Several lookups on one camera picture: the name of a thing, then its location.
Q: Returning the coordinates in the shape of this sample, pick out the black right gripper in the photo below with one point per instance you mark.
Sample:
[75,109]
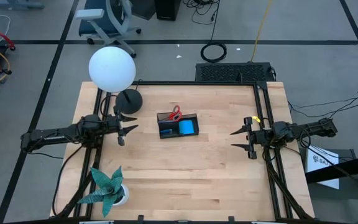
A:
[252,138]

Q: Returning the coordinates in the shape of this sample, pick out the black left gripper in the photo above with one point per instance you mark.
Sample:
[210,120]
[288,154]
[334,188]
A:
[119,124]

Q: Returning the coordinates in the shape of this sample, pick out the dark blue eraser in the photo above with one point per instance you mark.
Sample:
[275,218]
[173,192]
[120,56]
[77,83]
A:
[166,131]

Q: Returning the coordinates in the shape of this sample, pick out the light blue sticky note pad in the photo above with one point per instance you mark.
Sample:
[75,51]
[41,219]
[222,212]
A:
[186,127]

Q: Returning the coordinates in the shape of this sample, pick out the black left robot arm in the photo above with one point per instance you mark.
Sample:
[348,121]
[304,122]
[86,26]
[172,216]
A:
[57,137]

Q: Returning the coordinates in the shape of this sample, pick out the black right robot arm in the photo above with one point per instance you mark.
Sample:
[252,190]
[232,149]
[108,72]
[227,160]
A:
[312,127]

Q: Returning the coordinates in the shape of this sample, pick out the black mesh desk organizer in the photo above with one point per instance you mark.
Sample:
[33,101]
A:
[190,117]

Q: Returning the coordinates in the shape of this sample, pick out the grey and blue office chair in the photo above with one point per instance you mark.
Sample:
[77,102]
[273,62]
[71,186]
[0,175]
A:
[99,21]

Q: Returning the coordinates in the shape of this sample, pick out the yellow tape tag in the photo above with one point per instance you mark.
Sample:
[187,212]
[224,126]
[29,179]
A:
[256,119]

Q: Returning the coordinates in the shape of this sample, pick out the white globe table lamp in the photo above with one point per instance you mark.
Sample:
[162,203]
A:
[112,68]

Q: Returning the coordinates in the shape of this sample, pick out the black perforated computer case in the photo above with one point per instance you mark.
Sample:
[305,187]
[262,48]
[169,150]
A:
[235,72]

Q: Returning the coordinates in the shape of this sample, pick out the snake plant in white pot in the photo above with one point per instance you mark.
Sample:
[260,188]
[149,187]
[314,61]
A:
[109,189]

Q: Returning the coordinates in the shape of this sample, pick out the white paper sign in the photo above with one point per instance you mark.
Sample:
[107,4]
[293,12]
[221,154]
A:
[319,163]

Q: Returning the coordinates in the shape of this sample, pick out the black table edge clamp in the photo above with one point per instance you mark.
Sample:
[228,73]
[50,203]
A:
[231,220]
[140,219]

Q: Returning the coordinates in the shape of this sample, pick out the black metal beam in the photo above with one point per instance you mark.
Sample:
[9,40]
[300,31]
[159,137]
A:
[353,166]

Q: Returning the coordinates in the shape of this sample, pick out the grey side table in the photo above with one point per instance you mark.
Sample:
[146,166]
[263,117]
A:
[350,189]

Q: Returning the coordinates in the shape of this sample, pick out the black computer tower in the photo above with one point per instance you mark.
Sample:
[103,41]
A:
[168,9]

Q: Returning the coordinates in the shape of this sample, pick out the grey metal base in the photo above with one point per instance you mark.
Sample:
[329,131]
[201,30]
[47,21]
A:
[17,3]

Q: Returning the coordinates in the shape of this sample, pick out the black metal table frame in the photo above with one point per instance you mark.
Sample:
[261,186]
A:
[197,83]

